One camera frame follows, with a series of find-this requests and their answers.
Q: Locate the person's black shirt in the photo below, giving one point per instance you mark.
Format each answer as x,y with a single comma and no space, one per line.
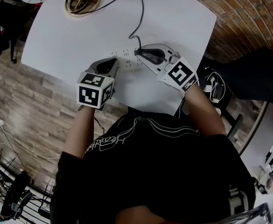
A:
155,167

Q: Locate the black mesh office chair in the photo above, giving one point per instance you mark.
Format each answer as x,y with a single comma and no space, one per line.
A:
1,20

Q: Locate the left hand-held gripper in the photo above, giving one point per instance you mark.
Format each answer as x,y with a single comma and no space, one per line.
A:
92,90

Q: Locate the person's right forearm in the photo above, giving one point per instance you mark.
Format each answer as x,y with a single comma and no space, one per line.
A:
204,111

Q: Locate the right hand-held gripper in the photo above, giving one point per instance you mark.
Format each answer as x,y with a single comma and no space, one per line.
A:
180,74

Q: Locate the white power strip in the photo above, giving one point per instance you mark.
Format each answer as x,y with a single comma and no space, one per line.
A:
127,59

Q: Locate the person's left forearm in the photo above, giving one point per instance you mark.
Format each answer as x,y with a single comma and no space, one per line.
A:
80,129

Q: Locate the white table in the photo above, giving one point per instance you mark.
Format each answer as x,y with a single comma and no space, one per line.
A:
80,50

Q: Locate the black high-back office chair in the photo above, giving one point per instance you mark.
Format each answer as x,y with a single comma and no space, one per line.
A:
255,76

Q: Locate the white globe lamp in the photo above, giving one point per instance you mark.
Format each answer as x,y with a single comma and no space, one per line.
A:
82,1

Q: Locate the black tripod equipment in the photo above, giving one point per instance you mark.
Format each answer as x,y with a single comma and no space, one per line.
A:
17,195

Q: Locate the black side stand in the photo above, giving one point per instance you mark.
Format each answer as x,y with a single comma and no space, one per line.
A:
232,122

